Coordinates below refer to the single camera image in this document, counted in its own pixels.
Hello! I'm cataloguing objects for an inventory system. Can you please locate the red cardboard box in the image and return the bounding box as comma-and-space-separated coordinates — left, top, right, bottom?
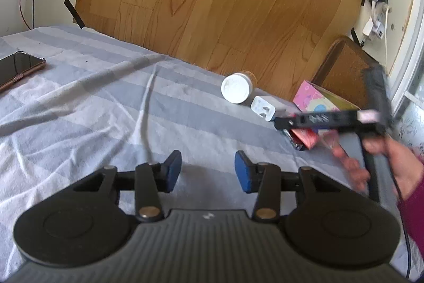
289, 128, 319, 151

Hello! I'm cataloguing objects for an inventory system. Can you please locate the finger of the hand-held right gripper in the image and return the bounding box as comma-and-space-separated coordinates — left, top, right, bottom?
274, 115, 303, 131

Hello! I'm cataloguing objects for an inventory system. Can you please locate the person's right forearm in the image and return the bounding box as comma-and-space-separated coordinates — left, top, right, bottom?
397, 177, 424, 280

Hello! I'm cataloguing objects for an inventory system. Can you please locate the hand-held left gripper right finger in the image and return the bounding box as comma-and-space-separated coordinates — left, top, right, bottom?
234, 150, 344, 223

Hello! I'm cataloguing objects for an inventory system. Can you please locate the person's right hand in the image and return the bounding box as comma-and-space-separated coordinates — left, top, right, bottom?
331, 134, 424, 204

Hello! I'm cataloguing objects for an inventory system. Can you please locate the white wall socket with plugs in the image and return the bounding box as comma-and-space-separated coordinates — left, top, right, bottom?
362, 2, 392, 42

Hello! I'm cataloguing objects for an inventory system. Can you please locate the white window frame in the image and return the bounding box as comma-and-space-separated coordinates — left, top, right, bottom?
386, 0, 424, 126

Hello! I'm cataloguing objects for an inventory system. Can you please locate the smartphone in clear case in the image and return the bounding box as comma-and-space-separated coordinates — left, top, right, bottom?
0, 51, 47, 93

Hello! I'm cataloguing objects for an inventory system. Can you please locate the white power adapter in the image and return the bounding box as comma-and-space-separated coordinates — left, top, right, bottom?
250, 96, 287, 122

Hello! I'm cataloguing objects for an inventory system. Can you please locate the black tape strip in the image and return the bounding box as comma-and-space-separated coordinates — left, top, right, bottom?
64, 0, 86, 29

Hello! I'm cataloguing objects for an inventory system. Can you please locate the pink printed box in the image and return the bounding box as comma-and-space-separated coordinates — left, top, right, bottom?
292, 80, 361, 146

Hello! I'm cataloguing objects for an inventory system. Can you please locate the white lidded jar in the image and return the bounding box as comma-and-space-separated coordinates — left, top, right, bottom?
221, 70, 258, 105

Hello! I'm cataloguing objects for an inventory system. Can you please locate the grey striped bed sheet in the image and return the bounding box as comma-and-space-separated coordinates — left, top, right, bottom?
0, 25, 376, 270

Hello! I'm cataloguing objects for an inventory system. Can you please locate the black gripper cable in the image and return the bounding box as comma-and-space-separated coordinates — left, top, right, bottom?
384, 134, 414, 278

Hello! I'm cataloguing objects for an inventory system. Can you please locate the small dark metal object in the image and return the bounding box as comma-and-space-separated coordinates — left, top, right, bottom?
289, 134, 306, 151

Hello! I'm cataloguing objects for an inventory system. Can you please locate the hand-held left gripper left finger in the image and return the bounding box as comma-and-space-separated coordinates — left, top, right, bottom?
73, 150, 183, 223

